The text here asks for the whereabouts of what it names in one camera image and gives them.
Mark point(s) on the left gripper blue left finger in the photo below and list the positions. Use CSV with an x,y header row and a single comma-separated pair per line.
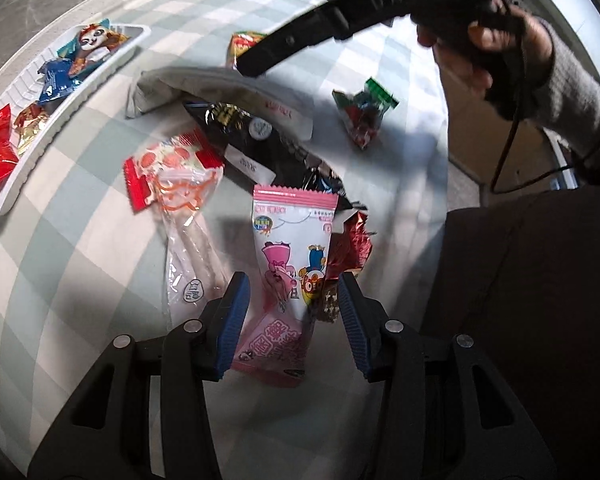
x,y
222,319

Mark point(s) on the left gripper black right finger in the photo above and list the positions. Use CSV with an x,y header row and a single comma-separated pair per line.
x,y
364,320

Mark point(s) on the dark red foil snack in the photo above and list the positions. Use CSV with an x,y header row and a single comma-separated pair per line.
x,y
348,252

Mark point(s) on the pink cartoon snack bag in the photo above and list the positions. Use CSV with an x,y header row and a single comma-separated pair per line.
x,y
292,230

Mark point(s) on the green red snack packet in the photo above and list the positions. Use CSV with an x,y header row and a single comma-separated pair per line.
x,y
362,112

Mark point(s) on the red white lollipop pack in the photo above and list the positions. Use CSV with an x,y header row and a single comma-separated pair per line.
x,y
179,174

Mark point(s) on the black snack bag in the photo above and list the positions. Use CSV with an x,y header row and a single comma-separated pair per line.
x,y
254,147

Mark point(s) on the orange snack bar packet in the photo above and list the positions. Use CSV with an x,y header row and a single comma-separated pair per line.
x,y
239,43

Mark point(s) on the white long snack pouch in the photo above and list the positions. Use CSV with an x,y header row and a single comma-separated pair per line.
x,y
290,111

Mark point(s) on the gold brown snack packet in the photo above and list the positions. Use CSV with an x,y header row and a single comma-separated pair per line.
x,y
28,125

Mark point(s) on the large blue snack bag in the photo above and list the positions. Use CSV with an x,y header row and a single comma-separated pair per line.
x,y
58,83

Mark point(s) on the blue cartoon face snack bag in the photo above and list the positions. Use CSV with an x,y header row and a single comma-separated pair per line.
x,y
92,46

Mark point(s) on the pink transparent candy packet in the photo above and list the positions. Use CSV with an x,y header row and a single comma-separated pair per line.
x,y
273,346

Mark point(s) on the grey knit sleeve forearm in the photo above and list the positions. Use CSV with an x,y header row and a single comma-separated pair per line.
x,y
568,96

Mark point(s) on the person right hand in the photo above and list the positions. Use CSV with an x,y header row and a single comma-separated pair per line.
x,y
485,50

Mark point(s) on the green white checkered tablecloth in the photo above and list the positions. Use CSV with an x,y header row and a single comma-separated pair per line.
x,y
78,267

